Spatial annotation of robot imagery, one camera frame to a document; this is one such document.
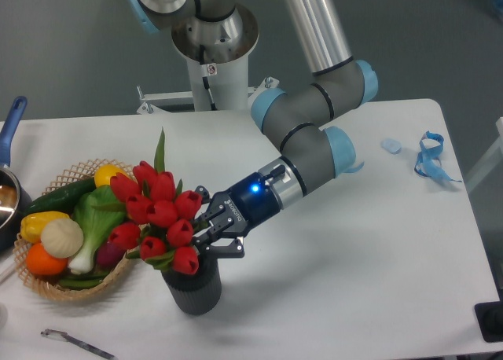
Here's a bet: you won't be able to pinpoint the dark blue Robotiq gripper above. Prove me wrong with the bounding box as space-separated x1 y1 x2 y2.
193 171 282 258

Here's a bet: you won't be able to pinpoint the red tulip bouquet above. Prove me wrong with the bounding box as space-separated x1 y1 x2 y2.
96 133 203 276

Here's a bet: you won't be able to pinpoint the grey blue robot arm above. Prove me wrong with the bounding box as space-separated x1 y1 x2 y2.
128 0 378 259

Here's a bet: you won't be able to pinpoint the dark grey ribbed vase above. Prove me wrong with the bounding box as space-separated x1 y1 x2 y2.
161 258 222 316

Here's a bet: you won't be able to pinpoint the purple sweet potato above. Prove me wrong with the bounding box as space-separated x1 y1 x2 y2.
96 241 125 270

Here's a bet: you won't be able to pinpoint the green bok choy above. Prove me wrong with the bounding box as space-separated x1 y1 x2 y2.
68 186 126 275

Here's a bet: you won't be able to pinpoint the yellow squash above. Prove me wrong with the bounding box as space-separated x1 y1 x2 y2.
94 163 129 188

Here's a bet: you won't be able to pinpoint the blue ribbon strip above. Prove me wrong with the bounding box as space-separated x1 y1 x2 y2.
343 161 365 174

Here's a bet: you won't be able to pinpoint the green pea pods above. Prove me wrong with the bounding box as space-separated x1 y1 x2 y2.
57 272 108 290

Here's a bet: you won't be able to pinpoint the green cucumber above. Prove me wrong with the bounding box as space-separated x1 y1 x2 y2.
24 178 96 215

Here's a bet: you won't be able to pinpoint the orange fruit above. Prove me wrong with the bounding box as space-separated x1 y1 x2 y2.
25 243 68 276

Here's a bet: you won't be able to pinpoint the woven wicker basket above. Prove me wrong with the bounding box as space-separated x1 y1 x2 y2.
12 159 134 301

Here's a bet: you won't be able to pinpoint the yellow bell pepper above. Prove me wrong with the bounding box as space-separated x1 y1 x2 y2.
20 211 70 244

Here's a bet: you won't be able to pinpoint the small translucent cap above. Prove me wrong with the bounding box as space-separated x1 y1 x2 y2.
380 138 402 155

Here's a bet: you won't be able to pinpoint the blue ribbon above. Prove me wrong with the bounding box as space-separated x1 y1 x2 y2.
413 130 462 185

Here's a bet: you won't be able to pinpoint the black device at edge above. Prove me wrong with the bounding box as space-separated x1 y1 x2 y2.
474 301 502 343

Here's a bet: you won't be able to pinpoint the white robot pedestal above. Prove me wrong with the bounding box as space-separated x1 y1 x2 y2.
137 56 280 115

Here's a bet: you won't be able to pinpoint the blue handled saucepan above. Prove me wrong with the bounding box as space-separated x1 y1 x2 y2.
1 96 31 252

